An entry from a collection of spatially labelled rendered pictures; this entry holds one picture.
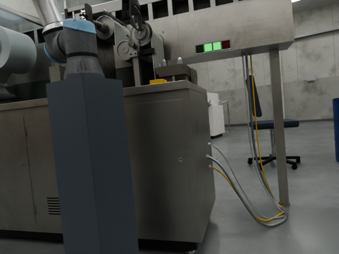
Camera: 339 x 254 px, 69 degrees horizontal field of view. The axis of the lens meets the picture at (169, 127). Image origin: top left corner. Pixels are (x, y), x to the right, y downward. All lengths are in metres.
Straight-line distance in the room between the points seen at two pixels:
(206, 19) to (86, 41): 1.07
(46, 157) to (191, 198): 0.88
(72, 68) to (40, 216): 1.06
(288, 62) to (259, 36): 9.13
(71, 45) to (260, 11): 1.27
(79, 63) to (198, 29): 1.09
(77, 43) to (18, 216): 1.25
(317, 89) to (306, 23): 2.51
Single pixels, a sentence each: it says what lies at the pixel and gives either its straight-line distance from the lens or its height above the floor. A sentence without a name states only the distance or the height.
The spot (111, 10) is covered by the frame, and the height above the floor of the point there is 1.59.
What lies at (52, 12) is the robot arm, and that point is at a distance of 1.15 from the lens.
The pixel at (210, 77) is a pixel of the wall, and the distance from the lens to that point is 11.57.
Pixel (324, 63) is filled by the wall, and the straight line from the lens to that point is 10.88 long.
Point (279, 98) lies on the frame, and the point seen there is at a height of 0.79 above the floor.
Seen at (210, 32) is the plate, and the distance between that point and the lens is 1.84.
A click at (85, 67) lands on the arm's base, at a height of 0.94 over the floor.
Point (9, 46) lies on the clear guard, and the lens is 2.14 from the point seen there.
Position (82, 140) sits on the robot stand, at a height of 0.68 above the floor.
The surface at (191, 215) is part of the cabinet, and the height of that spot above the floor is 0.24.
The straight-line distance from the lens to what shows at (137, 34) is 1.60.
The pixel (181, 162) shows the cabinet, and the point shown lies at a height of 0.51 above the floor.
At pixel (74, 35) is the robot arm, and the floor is 1.06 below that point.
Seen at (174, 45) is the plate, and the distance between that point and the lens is 1.87.
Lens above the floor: 0.74
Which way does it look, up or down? 3 degrees down
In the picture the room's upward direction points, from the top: 5 degrees counter-clockwise
